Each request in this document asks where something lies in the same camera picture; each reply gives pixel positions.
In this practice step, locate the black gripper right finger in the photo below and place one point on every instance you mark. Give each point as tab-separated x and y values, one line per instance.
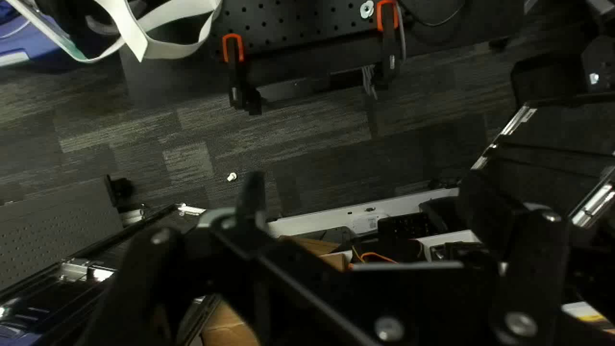
535	270

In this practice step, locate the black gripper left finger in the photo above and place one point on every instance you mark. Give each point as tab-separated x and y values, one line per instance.
137	289

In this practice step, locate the small white screw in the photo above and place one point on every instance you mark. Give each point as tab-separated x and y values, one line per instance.
231	176

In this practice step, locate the brown cardboard piece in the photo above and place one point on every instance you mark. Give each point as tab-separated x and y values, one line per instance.
320	251

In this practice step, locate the white flat panel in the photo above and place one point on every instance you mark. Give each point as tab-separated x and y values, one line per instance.
339	220

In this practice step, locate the orange black bar clamp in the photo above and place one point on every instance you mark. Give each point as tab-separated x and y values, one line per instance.
235	70
387	39

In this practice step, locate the black perforated table board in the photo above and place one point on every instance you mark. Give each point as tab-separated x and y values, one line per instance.
301	22

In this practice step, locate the black metal frame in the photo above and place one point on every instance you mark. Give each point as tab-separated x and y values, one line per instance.
550	147

